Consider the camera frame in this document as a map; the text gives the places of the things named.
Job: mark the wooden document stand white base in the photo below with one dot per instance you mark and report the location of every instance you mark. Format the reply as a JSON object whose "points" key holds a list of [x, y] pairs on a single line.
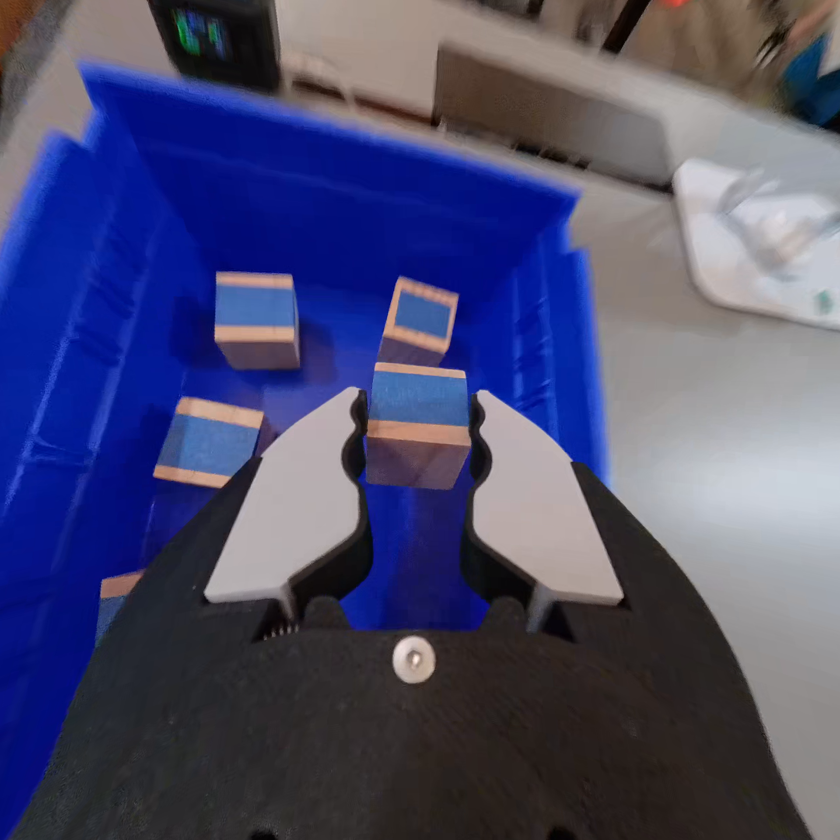
{"points": [[722, 262]]}

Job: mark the blue plastic bin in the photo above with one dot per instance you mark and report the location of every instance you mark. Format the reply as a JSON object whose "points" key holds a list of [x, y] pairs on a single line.
{"points": [[328, 216]]}

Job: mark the black battery charger case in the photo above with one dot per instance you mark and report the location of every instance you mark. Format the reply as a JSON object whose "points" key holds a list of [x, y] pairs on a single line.
{"points": [[249, 46]]}

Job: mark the blue striped wooden cube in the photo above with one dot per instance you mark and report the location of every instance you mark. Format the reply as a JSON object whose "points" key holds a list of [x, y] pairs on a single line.
{"points": [[417, 407], [207, 443], [420, 315], [256, 315], [118, 604]]}

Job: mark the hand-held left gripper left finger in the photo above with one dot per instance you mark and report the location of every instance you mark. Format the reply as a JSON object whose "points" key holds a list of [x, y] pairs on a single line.
{"points": [[289, 518]]}

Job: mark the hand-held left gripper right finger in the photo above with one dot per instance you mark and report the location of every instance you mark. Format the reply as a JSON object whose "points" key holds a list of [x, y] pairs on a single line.
{"points": [[544, 525]]}

